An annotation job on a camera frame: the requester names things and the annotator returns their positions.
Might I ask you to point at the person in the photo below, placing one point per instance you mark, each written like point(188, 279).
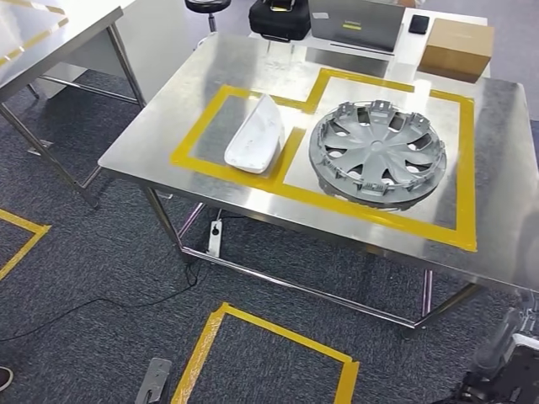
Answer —
point(4, 379)

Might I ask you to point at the stainless steel workbench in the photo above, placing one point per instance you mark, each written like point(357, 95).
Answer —
point(63, 33)
point(497, 167)

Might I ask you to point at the large yellow tape rectangle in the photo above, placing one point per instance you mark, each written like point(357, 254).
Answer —
point(466, 167)

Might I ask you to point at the silver plastic wheel hubcap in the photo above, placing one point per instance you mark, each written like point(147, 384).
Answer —
point(374, 148)

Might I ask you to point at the black phone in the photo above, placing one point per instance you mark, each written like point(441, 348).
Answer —
point(419, 24)

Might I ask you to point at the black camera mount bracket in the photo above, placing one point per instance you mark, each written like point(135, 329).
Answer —
point(505, 379)

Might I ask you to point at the black bag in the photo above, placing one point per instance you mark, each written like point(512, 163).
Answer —
point(278, 22)

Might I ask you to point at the white plastic car part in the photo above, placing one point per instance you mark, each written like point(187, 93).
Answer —
point(257, 139)

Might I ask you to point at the brown cardboard box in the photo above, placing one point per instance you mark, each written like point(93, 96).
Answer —
point(457, 50)

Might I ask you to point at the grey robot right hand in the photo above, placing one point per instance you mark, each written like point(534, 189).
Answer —
point(494, 346)

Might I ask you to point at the white desk with laptop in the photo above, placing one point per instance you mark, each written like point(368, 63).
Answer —
point(408, 53)

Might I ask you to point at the grey floor outlet plate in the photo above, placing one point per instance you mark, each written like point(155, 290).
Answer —
point(40, 148)

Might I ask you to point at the grey laptop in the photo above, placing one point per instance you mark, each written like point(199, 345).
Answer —
point(358, 25)

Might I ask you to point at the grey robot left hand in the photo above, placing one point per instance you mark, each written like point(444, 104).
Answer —
point(153, 382)

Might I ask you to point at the small yellow tape rectangle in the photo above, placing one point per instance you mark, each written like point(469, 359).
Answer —
point(185, 159)

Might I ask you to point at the black round stool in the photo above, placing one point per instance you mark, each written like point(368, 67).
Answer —
point(206, 4)

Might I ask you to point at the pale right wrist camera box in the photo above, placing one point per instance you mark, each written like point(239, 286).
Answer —
point(526, 343)

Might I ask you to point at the white power strip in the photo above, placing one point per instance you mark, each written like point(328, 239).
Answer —
point(214, 240)

